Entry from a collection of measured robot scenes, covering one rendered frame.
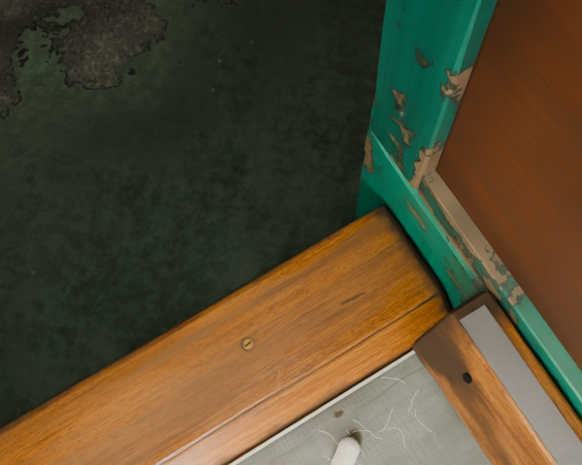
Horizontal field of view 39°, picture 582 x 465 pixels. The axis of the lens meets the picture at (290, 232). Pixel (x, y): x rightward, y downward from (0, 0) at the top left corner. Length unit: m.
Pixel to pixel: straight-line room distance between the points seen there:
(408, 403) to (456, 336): 0.12
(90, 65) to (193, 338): 1.09
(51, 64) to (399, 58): 1.27
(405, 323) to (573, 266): 0.22
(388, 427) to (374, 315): 0.09
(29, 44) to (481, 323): 1.34
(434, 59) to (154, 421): 0.37
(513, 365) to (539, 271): 0.08
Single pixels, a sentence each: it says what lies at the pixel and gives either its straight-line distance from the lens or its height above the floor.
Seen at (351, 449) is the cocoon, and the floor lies 0.76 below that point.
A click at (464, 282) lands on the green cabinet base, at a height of 0.81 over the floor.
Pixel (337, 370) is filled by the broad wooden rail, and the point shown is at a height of 0.76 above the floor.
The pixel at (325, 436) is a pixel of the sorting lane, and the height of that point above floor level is 0.74.
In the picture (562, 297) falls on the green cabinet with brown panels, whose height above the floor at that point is 0.92.
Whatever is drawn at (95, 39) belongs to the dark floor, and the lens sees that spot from 1.74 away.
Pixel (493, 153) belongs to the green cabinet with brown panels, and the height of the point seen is 0.97.
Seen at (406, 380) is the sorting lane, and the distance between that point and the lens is 0.70.
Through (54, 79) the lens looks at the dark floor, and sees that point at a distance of 1.72.
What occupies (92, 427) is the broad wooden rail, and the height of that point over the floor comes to 0.76.
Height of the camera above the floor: 1.43
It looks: 71 degrees down
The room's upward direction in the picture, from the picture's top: 4 degrees counter-clockwise
